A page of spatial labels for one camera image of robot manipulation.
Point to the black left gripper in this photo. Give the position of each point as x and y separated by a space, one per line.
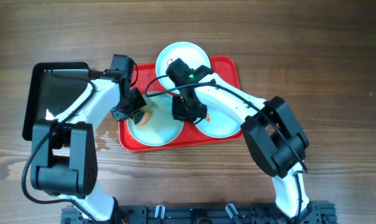
125 111

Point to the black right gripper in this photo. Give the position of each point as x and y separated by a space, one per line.
188 112

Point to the orange green sponge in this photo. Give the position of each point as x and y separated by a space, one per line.
143 118

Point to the white plate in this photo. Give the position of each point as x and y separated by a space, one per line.
190 53
161 128
217 124

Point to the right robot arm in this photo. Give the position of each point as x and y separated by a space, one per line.
274 137

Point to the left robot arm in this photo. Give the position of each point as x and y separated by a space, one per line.
62 117

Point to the red plastic tray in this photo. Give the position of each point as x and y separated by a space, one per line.
190 135

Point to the black water basin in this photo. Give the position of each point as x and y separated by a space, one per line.
54 87

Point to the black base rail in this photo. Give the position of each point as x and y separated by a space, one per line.
316 213

